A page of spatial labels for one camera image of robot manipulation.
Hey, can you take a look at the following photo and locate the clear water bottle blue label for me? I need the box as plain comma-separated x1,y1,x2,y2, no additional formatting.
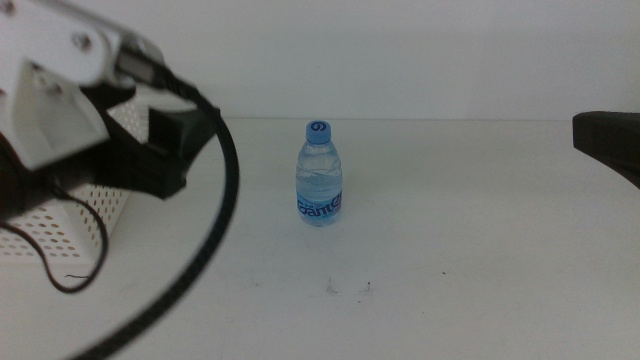
295,119,344,228

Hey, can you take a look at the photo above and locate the white perforated plastic basket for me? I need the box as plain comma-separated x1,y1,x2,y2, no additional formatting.
0,84,199,265

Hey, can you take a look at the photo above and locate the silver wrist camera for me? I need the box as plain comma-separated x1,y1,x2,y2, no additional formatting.
29,0,169,89

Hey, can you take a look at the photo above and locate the thick black camera cable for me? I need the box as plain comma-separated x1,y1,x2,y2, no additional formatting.
67,62,241,360

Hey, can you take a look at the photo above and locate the thin black cable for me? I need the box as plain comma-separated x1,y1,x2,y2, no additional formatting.
0,187,110,295

